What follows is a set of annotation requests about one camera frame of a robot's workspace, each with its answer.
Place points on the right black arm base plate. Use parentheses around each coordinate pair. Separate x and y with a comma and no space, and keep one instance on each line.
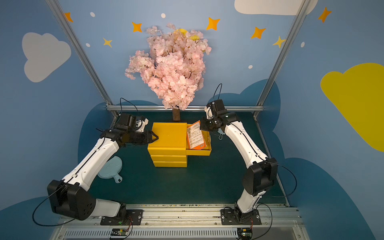
(231,216)

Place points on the pink blossom artificial tree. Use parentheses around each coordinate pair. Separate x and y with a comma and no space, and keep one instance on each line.
(174,66)

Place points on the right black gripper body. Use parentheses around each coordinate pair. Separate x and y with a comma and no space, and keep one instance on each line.
(208,124)

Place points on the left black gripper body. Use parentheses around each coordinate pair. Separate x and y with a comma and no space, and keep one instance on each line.
(139,137)

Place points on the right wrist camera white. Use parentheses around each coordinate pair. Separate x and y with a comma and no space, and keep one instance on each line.
(209,112)

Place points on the right circuit board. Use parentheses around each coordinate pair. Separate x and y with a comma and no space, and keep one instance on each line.
(244,234)

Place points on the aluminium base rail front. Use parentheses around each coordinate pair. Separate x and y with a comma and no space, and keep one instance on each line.
(188,222)

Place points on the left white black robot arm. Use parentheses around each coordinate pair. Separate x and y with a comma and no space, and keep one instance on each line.
(69,197)

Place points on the light blue hand brush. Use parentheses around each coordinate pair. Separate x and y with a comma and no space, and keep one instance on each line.
(221,134)

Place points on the yellow top drawer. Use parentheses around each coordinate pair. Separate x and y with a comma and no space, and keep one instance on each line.
(206,151)

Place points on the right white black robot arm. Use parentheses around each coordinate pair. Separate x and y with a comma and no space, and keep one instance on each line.
(261,172)

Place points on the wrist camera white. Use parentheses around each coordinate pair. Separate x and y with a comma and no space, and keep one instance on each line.
(140,124)
(209,112)

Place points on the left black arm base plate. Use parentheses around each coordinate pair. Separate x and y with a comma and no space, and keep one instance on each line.
(124,218)

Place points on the light blue dustpan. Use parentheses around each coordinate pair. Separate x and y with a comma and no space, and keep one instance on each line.
(111,170)

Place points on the circuit board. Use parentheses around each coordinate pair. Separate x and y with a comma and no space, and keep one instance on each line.
(244,234)
(119,233)

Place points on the yellow drawer cabinet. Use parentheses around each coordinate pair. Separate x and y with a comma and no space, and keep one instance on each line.
(170,150)

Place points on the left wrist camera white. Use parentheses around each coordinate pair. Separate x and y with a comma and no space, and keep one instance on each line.
(140,124)

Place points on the orange seed bag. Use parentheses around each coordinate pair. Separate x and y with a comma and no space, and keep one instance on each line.
(195,137)

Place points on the left circuit board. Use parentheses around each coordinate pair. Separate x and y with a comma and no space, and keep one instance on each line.
(119,233)

